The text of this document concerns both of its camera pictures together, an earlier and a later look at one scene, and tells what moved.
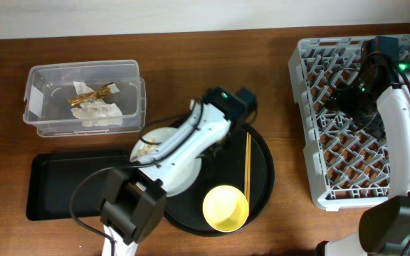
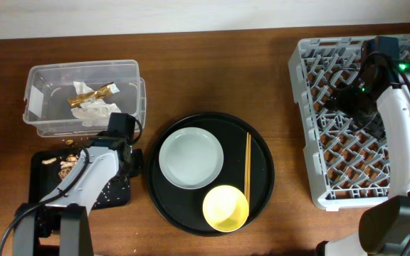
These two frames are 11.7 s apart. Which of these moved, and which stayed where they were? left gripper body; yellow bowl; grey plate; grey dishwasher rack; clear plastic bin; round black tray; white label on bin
Moved: grey plate; left gripper body
Stayed: white label on bin; clear plastic bin; round black tray; grey dishwasher rack; yellow bowl
